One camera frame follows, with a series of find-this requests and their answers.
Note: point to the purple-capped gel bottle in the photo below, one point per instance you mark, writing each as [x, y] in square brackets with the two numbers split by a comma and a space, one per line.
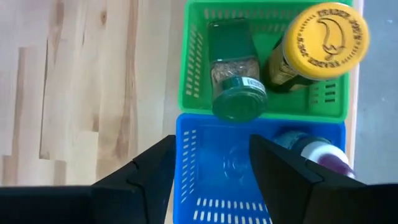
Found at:
[314, 149]

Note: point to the blue plastic basket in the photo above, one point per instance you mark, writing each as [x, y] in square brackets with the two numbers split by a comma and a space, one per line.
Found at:
[211, 149]

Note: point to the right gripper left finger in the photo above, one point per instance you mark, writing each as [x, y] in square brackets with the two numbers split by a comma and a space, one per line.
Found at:
[93, 205]

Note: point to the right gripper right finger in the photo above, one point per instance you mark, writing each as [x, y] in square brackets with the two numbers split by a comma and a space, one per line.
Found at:
[311, 199]

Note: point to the green-lidded spice jar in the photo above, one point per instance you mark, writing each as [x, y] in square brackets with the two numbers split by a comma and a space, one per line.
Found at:
[236, 71]

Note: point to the green plastic basket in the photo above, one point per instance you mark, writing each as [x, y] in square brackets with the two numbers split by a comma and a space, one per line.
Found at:
[292, 105]

